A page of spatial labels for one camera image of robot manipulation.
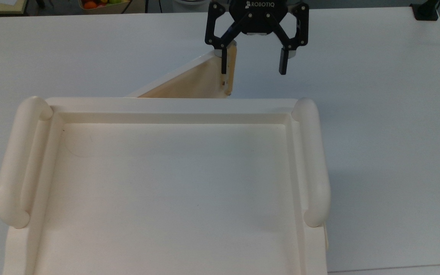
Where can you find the fruit basket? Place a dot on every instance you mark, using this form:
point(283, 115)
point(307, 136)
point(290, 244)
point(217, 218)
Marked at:
point(90, 5)

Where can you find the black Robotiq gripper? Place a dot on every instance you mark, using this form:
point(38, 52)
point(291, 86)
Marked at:
point(260, 19)

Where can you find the cream plastic cabinet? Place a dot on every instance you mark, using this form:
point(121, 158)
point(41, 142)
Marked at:
point(166, 191)

